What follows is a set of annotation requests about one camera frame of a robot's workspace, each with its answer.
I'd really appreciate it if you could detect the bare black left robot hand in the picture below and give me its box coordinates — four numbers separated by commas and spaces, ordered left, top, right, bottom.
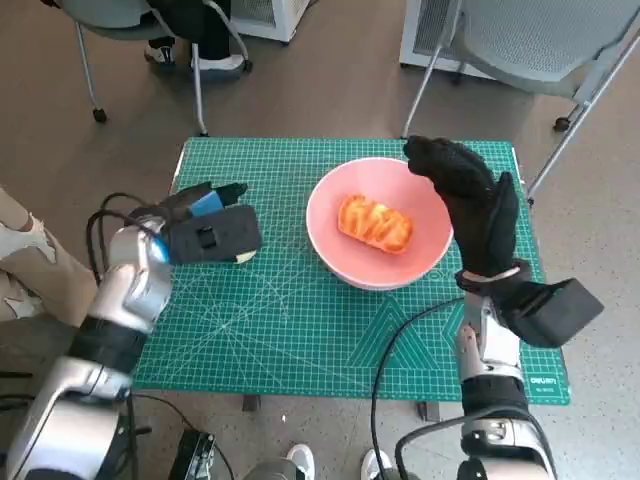
159, 181, 250, 221

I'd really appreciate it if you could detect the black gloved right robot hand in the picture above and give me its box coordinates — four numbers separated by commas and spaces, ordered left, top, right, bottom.
402, 135, 521, 279

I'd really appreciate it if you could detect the rectangular toy bread loaf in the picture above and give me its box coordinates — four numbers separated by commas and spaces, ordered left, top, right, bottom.
337, 194, 415, 256

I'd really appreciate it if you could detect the pink bowl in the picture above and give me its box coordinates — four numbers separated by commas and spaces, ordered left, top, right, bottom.
305, 157, 455, 293

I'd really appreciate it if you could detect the grey chair with person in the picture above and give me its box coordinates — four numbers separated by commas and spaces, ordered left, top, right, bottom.
54, 0, 254, 137

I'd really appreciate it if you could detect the green cutting mat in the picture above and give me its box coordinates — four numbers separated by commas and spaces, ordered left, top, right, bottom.
130, 138, 572, 405

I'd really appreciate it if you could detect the person in black trousers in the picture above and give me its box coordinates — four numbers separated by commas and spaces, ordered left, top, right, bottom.
139, 0, 246, 71

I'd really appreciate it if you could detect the person in beige trousers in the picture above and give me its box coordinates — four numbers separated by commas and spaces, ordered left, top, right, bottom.
0, 187, 99, 329

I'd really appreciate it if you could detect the empty grey mesh chair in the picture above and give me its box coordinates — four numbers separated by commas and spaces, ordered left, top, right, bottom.
399, 0, 640, 206

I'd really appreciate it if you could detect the large white mesh cabinet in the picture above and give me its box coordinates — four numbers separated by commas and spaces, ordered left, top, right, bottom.
399, 0, 494, 79

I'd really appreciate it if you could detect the small white mesh cabinet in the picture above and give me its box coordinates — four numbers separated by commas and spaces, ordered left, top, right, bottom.
229, 0, 316, 44

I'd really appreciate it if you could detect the black floor device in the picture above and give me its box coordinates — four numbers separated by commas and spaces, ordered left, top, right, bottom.
167, 428, 217, 480

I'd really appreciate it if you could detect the white shoe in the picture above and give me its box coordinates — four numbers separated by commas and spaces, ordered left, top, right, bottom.
360, 448, 392, 480
286, 443, 316, 480

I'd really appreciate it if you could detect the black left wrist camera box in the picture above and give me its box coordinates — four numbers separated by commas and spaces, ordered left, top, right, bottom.
164, 203, 265, 265

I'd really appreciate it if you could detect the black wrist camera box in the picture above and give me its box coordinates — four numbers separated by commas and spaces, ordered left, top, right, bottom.
499, 278, 605, 347
164, 203, 265, 265

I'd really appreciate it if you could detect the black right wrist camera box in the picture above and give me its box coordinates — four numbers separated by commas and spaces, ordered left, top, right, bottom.
499, 278, 605, 347

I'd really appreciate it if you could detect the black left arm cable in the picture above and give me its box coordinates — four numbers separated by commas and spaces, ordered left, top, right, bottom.
85, 192, 236, 480

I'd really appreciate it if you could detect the black floor cable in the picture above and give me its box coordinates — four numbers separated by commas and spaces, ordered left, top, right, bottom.
0, 393, 39, 416

